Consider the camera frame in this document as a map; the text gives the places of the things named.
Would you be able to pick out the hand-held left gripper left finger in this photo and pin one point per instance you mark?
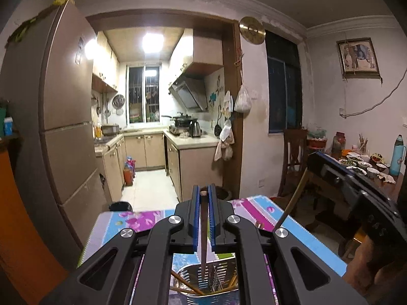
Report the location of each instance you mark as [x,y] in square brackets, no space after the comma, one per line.
[196,222]

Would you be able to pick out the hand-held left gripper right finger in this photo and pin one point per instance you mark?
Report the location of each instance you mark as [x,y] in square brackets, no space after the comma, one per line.
[212,222]

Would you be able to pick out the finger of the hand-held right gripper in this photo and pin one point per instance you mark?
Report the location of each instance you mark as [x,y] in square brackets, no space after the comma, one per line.
[327,174]
[338,164]

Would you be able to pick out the dark wooden chopstick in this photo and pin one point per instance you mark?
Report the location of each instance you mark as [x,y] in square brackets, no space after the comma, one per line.
[203,244]
[292,200]

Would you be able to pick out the blue utensil holder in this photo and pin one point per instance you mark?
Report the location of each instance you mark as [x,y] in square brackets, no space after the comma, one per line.
[219,292]

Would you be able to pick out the person's right hand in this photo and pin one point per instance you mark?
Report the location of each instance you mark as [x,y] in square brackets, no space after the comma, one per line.
[365,267]

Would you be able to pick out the glass jar with red lid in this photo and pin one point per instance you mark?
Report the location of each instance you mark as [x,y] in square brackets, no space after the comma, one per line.
[339,143]

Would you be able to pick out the group of food bowls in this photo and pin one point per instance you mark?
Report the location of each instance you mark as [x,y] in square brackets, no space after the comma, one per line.
[365,166]

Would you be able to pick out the cup of chopsticks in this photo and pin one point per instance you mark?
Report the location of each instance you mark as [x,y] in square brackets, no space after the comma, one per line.
[363,146]

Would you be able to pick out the brown round bin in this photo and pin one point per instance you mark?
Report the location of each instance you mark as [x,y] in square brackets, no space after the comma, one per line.
[226,194]

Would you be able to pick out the red basin with bag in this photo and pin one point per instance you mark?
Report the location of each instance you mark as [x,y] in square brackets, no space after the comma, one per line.
[317,139]

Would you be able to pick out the wooden chair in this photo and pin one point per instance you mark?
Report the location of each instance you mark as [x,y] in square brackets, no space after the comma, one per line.
[294,152]

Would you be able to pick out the dark wooden dining table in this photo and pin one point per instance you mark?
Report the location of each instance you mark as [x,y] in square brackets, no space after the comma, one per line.
[394,190]

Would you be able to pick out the crumpled white cloth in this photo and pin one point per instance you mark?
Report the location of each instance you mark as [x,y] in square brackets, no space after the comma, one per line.
[386,178]

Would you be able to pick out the beige base cabinet with stove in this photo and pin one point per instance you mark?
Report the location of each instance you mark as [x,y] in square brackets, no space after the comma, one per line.
[197,165]

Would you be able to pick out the light blue thermos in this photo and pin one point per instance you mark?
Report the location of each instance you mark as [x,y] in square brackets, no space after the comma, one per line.
[397,157]

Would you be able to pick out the brown chopstick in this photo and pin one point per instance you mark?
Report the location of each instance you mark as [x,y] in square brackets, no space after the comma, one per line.
[233,281]

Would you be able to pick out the floral striped tablecloth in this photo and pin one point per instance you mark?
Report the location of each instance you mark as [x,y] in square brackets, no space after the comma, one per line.
[305,244]

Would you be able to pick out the black trash bin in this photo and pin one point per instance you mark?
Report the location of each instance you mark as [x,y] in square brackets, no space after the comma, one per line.
[120,206]

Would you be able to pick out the hanging kitchen towels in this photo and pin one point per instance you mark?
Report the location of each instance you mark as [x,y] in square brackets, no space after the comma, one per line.
[224,143]

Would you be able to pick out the orange bottle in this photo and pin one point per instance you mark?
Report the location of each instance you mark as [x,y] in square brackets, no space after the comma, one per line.
[128,177]

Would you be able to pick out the blue and pink bottles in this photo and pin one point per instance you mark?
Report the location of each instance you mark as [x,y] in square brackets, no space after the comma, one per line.
[131,163]

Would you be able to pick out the beige base cabinet with sink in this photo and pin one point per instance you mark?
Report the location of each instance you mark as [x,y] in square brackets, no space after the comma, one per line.
[143,151]

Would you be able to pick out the steel kettle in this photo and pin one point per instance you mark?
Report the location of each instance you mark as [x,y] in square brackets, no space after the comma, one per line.
[195,129]

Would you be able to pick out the dark room window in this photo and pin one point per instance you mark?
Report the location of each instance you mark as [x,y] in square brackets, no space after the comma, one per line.
[284,82]

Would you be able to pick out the black wok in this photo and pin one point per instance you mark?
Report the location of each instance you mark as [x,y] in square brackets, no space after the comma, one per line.
[183,121]

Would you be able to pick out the framed elephant picture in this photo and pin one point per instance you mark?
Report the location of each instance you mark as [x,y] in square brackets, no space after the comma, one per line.
[358,56]

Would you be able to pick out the hanging white plastic bag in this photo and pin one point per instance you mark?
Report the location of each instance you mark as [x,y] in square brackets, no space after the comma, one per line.
[242,100]

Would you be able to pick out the hanging pale cloth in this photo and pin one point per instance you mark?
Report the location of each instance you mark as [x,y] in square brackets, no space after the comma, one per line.
[228,101]

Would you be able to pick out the range hood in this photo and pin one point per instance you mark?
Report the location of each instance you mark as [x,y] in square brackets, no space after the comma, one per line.
[189,93]

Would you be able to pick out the barred kitchen window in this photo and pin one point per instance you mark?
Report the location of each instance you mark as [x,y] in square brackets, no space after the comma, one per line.
[143,93]

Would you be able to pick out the round metal rack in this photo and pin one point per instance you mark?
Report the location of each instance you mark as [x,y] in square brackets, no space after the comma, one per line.
[119,101]

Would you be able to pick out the orange wooden cabinet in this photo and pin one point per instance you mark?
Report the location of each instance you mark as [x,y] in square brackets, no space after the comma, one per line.
[22,228]

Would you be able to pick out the silver refrigerator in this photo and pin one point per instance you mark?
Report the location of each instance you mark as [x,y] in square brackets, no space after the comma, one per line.
[63,101]

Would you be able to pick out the square kitchen ceiling light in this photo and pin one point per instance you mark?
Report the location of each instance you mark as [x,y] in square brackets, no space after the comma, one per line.
[153,43]

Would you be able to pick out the blue and white jar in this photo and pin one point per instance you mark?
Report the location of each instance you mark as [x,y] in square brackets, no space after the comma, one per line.
[8,126]

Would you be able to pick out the green container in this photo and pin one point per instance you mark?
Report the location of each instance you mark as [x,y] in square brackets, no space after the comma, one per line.
[2,117]

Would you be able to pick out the yellow green cloth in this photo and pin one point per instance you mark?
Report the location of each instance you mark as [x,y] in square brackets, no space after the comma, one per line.
[31,22]

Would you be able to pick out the flower wall sticker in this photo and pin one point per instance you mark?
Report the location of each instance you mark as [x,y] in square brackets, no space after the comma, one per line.
[214,93]

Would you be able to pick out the gold round wall clock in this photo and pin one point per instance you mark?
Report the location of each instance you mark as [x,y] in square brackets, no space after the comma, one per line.
[252,30]

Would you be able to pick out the wall cabinet above hood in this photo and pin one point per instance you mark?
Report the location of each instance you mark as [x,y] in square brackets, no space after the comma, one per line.
[197,50]

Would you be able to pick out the wall cabinet beside refrigerator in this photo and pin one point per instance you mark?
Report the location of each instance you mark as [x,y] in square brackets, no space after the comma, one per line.
[103,66]

